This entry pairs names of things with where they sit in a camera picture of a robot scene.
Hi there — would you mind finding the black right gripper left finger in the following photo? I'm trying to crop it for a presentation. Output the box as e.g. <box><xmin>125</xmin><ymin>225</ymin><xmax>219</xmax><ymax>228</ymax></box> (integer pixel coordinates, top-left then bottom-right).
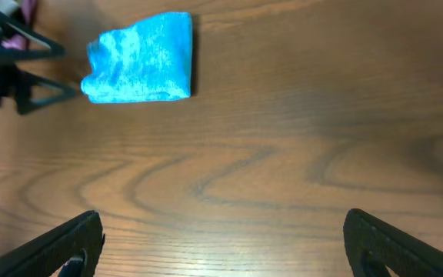
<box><xmin>0</xmin><ymin>210</ymin><xmax>105</xmax><ymax>277</ymax></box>

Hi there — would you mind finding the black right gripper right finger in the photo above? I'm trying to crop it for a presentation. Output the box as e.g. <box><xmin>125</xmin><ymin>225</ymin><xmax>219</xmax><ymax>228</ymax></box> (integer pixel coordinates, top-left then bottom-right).
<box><xmin>343</xmin><ymin>209</ymin><xmax>443</xmax><ymax>277</ymax></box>

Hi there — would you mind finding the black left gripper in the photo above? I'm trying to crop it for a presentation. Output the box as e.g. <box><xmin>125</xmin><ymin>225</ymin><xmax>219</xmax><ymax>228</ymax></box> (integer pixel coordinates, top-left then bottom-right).
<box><xmin>0</xmin><ymin>7</ymin><xmax>75</xmax><ymax>115</ymax></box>

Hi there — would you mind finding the blue microfiber cloth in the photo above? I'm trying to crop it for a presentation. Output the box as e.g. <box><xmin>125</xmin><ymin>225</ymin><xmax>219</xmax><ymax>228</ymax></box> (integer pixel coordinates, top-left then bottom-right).
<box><xmin>81</xmin><ymin>12</ymin><xmax>193</xmax><ymax>104</ymax></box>

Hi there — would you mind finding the folded purple cloth top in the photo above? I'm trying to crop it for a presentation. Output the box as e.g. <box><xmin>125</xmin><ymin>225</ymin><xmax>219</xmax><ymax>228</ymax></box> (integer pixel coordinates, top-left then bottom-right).
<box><xmin>0</xmin><ymin>0</ymin><xmax>40</xmax><ymax>51</ymax></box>

